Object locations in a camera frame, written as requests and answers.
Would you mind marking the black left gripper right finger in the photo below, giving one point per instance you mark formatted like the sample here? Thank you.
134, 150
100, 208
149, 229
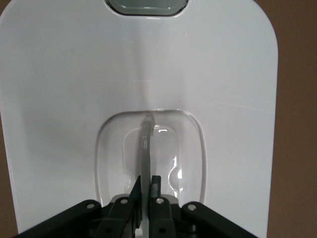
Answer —
161, 218

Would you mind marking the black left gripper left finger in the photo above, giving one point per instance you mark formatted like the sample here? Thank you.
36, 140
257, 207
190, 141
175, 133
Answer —
119, 215

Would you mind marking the white plastic box lid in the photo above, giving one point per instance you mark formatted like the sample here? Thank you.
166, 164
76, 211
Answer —
74, 74

